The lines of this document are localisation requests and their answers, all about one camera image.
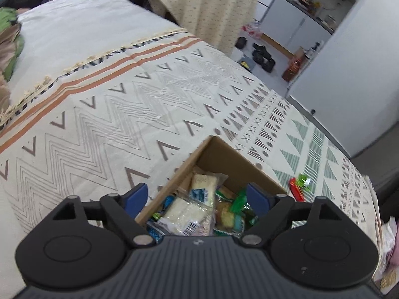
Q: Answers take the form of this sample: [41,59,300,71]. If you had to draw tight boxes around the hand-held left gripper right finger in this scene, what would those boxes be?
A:
[240,183,345,246]

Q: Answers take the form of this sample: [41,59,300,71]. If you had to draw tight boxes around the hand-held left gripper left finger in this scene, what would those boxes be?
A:
[51,182,154,247]

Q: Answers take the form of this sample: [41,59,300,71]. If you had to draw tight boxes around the green snack packet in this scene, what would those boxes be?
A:
[232,188,259,226]

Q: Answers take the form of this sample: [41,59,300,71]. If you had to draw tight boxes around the orange bread packet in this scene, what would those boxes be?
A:
[215,185,237,200]

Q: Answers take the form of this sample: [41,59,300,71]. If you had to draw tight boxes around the round cake green wrapper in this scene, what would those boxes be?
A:
[213,198,247,236]

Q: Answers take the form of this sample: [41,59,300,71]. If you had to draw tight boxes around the red snack packet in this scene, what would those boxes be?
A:
[289,177,306,202]

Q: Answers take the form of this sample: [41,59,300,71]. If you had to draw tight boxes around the blue snack packet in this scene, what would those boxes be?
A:
[146,221,167,245]

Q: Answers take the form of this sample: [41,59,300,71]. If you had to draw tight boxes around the brown cardboard box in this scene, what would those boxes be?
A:
[135,135,289,239]

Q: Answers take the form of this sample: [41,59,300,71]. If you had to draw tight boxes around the white barcode bread packet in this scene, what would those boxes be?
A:
[156,197,215,236]

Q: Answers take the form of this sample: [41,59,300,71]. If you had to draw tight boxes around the long white snack packet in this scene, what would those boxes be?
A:
[189,173,229,208]

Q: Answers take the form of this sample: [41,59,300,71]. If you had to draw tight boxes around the patterned blanket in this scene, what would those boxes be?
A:
[0,28,382,282]

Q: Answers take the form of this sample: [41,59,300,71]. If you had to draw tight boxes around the red patterned bag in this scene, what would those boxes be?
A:
[282,54,304,81]

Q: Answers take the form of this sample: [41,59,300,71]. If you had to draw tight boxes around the pink cloth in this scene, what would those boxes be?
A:
[385,249,399,271]

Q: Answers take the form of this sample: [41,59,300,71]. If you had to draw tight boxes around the red white plastic bag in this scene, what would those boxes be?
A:
[241,23,262,38]

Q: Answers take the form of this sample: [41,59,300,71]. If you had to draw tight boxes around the white kitchen cabinet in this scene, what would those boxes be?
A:
[260,0,334,60]

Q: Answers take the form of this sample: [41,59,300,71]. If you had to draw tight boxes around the white bed sheet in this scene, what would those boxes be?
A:
[0,0,188,125]

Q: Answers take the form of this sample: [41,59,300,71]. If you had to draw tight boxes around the dotted cream tablecloth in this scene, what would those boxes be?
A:
[143,0,259,58]

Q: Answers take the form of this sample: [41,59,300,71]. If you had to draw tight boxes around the green brown clothing pile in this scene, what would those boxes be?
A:
[0,8,25,81]

